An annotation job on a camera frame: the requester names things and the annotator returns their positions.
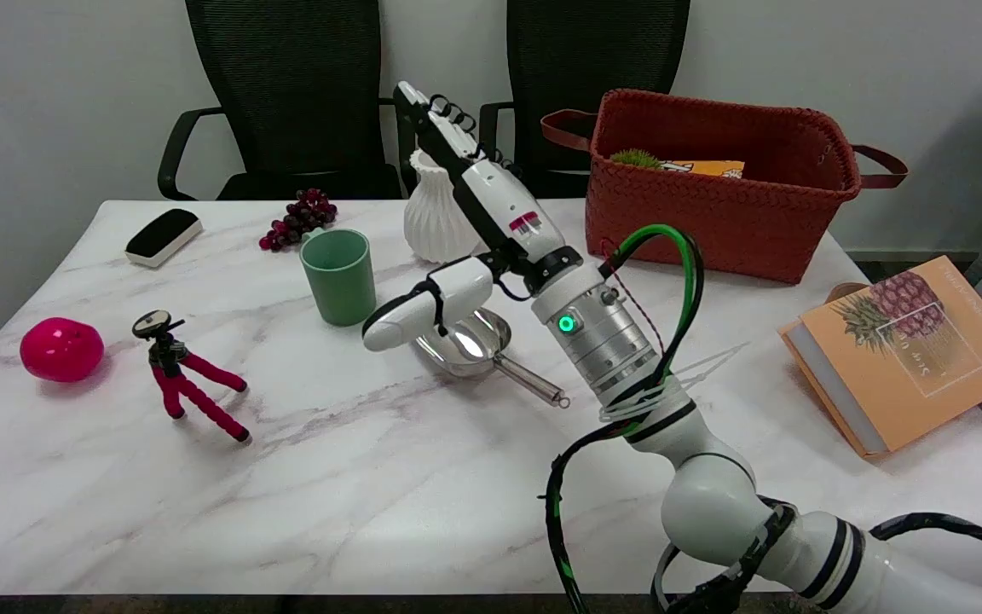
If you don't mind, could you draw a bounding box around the red-brown woven basket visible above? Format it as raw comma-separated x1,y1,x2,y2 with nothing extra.
540,89,910,285

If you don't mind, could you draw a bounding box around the black white board eraser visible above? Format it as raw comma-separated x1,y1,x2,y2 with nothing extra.
124,208,204,269

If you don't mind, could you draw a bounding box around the red black flexible tripod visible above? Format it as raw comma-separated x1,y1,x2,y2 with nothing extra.
132,310,251,444

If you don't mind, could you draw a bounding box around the shiny metal scoop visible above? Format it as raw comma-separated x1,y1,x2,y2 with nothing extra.
414,309,571,408

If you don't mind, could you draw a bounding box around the orange pineapple book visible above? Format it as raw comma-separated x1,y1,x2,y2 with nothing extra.
779,256,982,461

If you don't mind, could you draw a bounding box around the black mesh office chair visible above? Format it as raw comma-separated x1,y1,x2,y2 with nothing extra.
479,0,691,200
157,0,417,201

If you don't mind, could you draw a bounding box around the green plastic cup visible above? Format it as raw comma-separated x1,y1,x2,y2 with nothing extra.
300,228,378,327

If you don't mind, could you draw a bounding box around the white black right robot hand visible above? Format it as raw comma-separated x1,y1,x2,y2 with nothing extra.
361,81,583,353

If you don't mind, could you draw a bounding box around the orange box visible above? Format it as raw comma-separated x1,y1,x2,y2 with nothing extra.
657,159,746,179

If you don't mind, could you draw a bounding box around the green black cable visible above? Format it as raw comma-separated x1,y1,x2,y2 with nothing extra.
545,223,705,614

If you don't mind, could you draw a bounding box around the white ribbed vase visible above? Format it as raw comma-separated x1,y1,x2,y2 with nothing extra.
404,149,485,264

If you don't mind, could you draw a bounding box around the thin red wire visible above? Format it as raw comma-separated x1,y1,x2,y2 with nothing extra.
599,239,667,359

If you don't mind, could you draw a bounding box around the dark red grape bunch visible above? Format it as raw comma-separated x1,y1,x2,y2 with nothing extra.
258,188,338,252

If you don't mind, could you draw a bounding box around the magenta plastic ball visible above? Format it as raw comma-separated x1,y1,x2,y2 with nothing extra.
20,316,106,383

